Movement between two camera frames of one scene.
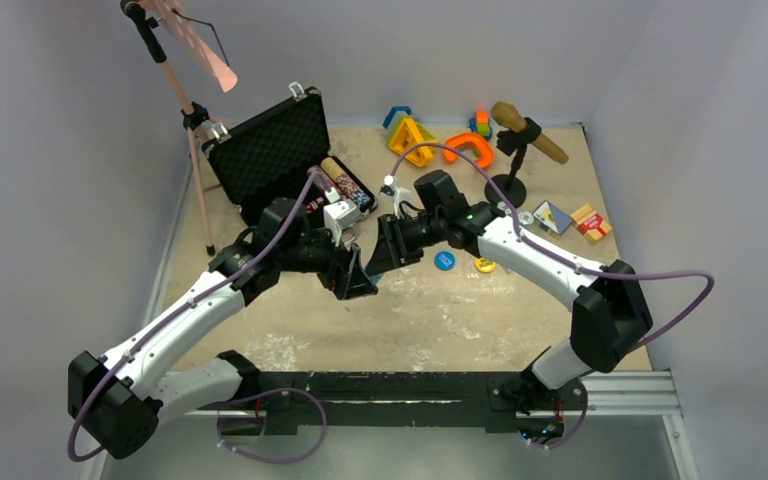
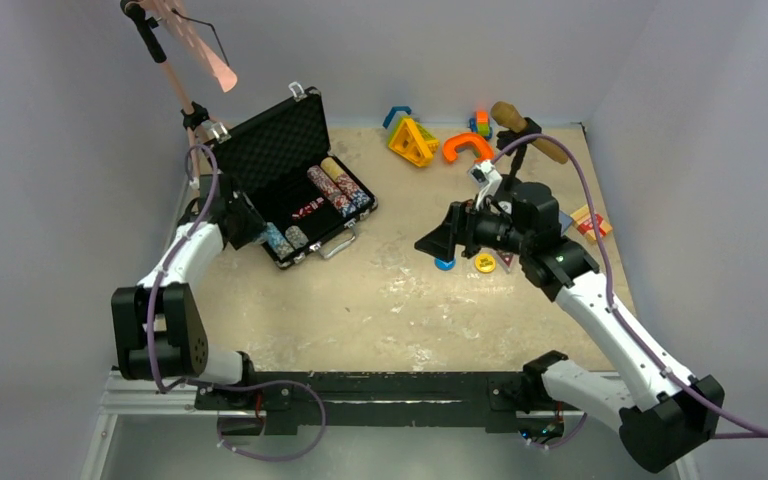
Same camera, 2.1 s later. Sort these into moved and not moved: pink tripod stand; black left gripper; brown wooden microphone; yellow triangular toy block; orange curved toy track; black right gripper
Moved: black right gripper; black left gripper
Not moved: pink tripod stand; brown wooden microphone; orange curved toy track; yellow triangular toy block
